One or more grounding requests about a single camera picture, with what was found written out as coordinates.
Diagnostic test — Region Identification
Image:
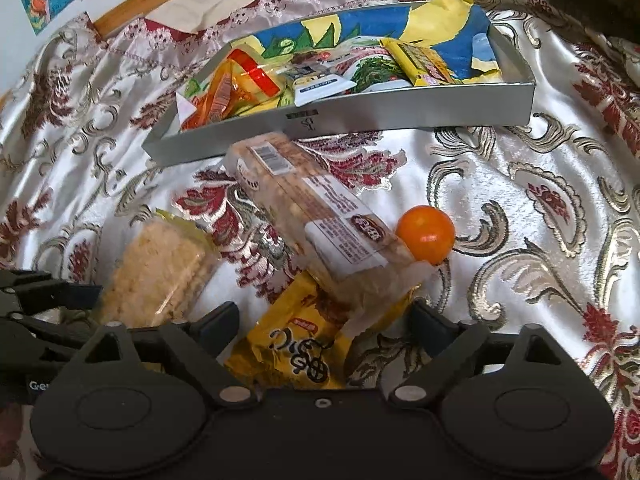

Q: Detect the golden snack packet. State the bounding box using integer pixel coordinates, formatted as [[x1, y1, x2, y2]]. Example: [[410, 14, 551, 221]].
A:
[[223, 270, 416, 391]]

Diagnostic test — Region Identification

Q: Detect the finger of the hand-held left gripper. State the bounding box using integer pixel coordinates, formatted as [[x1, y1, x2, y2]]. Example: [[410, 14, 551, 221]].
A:
[[0, 312, 101, 358], [0, 269, 103, 313]]

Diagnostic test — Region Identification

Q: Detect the cream pillow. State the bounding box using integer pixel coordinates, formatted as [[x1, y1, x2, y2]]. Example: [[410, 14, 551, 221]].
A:
[[157, 0, 251, 36]]

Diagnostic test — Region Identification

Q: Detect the clear rice cracker packet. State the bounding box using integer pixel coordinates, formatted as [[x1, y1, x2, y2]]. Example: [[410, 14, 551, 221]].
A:
[[97, 208, 221, 328]]

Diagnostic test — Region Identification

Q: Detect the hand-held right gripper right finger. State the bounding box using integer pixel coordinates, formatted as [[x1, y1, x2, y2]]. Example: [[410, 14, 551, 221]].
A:
[[387, 299, 576, 406]]

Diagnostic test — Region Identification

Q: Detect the patterned satin blanket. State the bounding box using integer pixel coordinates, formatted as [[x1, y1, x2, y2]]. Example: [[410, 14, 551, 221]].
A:
[[0, 0, 640, 480]]

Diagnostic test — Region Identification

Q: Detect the orange and red clear packet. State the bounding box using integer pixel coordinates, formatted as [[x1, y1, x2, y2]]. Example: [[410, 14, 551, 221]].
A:
[[179, 46, 282, 133]]

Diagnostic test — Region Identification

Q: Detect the brown hanging garment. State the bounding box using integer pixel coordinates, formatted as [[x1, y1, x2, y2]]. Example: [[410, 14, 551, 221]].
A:
[[542, 0, 640, 41]]

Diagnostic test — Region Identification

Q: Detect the clear nut bar packet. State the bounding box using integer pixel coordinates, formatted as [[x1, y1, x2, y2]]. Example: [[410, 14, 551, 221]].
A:
[[222, 131, 436, 306]]

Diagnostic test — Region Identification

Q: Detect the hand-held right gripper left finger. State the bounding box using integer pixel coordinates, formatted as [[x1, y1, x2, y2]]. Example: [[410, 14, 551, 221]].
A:
[[65, 301, 261, 406]]

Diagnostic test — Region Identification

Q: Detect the green snack packet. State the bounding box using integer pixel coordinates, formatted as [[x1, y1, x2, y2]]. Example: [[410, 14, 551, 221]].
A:
[[320, 35, 416, 95]]

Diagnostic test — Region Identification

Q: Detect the grey cardboard tray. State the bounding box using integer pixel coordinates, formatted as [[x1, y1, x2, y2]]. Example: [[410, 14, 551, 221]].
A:
[[141, 1, 536, 167]]

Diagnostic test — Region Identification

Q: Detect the yellow snack bar packet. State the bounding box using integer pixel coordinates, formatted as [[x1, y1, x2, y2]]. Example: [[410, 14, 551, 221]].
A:
[[380, 37, 468, 86]]

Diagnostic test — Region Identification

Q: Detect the small orange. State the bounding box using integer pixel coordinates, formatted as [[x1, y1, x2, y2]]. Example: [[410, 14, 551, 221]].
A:
[[396, 206, 456, 265]]

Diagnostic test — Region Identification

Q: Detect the blue and white snack packet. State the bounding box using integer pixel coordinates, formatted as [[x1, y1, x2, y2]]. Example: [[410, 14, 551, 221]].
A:
[[285, 52, 358, 107]]

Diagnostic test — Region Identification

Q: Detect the colourful drawing paper sheet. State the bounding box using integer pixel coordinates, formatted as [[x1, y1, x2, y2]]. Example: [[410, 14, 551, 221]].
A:
[[185, 0, 503, 121]]

